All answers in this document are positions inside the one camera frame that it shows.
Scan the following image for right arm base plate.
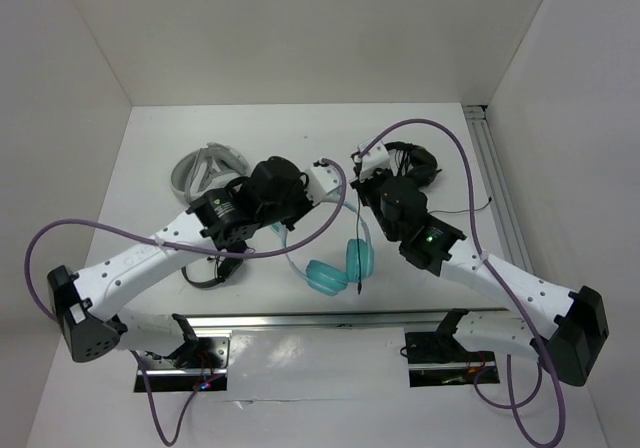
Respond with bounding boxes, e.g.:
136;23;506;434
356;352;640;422
399;332;500;388

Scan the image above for black over-ear headphones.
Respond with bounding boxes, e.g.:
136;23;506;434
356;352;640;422
384;141;442;188

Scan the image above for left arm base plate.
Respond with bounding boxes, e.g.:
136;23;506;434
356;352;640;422
140;330;231;393

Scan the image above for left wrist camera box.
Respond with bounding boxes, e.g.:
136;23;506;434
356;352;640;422
304;162;342;206

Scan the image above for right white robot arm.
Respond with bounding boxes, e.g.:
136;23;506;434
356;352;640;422
351;169;609;386

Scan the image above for purple cable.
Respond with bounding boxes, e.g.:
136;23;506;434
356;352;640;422
24;156;349;445
352;118;569;448

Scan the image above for aluminium side rail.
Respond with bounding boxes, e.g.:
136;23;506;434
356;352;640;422
462;105;533;273

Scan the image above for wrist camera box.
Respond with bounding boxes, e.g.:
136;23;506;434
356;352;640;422
304;162;342;206
354;139;391;182

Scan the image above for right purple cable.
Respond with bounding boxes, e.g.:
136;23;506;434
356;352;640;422
352;118;569;448

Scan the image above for white grey gaming headset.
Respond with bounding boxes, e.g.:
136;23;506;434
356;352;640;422
170;143;251;204

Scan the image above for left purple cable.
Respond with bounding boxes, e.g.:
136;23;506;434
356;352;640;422
24;156;349;445

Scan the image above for aluminium front rail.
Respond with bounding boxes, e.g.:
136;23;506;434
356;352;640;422
169;307;511;333

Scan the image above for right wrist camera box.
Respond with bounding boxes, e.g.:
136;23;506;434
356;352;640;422
354;139;391;182

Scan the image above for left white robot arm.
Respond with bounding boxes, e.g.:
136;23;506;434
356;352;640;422
47;156;340;363

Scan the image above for small black grey headphones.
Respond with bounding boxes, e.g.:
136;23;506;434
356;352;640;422
180;255;244;290

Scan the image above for teal cat-ear headphones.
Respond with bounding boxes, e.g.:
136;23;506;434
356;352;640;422
285;201;375;296

